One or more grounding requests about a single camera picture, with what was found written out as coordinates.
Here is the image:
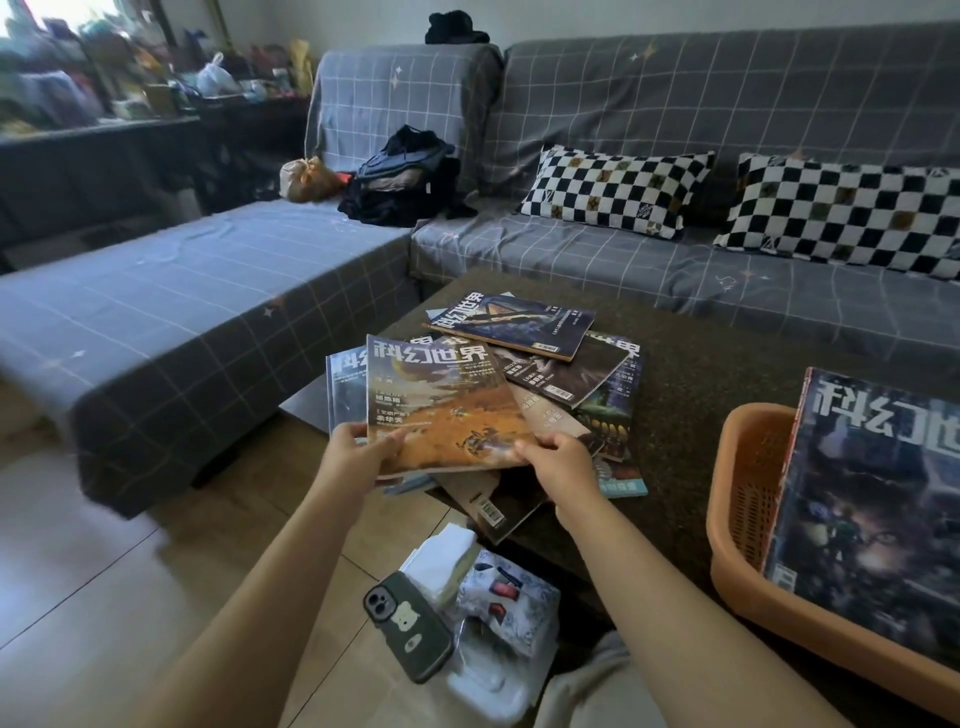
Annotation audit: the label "person's left hand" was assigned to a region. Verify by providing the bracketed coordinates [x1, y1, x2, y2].
[313, 421, 410, 515]

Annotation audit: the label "person's right hand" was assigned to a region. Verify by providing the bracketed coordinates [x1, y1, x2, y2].
[513, 431, 615, 530]

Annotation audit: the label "dark silhouette sun magazine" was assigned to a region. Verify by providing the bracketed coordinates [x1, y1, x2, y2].
[431, 386, 605, 547]

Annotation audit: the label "blue vortex cover magazine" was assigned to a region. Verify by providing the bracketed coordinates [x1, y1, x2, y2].
[324, 347, 440, 498]

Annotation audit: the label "green purple forest magazine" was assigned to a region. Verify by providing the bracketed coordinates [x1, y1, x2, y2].
[573, 332, 646, 485]

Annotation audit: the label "grey brown figures magazine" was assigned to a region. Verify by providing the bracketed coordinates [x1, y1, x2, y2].
[487, 329, 633, 412]

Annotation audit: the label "orange desert cover magazine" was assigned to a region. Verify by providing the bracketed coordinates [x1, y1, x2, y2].
[365, 333, 541, 481]

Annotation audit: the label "blue pyramid cover magazine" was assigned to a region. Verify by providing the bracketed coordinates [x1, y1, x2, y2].
[423, 290, 598, 363]

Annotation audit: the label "orange plastic basket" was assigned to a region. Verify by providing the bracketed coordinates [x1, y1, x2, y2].
[706, 402, 960, 723]

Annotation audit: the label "dark armoured figure magazine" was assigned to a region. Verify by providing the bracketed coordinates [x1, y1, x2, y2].
[761, 365, 960, 673]

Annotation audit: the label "person's left forearm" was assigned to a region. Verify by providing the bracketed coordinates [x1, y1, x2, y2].
[131, 479, 376, 728]

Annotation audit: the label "person's right forearm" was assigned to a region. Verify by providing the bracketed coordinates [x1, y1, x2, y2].
[558, 487, 853, 728]

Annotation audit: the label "person's light trousers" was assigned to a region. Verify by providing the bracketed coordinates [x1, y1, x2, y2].
[533, 629, 669, 728]

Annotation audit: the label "blue white printed packet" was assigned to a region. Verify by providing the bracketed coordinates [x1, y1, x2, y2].
[455, 549, 562, 661]

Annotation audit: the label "white tissue pack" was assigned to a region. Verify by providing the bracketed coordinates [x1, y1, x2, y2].
[398, 522, 481, 610]

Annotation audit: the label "phone in green case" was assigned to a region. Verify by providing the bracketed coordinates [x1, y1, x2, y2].
[362, 571, 456, 685]

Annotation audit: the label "dark speckled table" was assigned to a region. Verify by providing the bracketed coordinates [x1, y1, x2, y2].
[279, 266, 960, 728]

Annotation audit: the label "clear plastic bag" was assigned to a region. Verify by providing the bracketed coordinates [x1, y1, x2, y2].
[446, 614, 560, 727]

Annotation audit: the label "brown tied plastic bag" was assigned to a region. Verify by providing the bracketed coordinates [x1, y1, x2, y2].
[278, 155, 346, 205]

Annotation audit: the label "heap of dark clothes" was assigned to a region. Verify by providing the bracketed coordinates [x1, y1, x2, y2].
[337, 124, 479, 229]

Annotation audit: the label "black white checkered pillow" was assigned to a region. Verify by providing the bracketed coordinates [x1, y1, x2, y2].
[517, 144, 718, 241]
[712, 152, 960, 283]

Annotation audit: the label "dark side counter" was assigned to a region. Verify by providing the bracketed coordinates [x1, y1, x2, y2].
[0, 97, 313, 275]

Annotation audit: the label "grey checked covered sofa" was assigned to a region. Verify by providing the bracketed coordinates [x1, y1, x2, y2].
[0, 20, 960, 519]

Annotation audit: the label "yellow packet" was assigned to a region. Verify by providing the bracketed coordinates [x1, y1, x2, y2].
[288, 38, 315, 99]

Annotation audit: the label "white plastic bag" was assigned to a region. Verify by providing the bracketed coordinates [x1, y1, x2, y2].
[194, 52, 243, 99]

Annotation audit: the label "black crumpled garment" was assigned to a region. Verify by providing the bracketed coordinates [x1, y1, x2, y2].
[424, 9, 491, 46]

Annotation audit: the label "clutter of household items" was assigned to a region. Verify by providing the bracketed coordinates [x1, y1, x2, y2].
[0, 14, 309, 136]

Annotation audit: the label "window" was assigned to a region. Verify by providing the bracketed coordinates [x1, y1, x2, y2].
[0, 0, 178, 46]

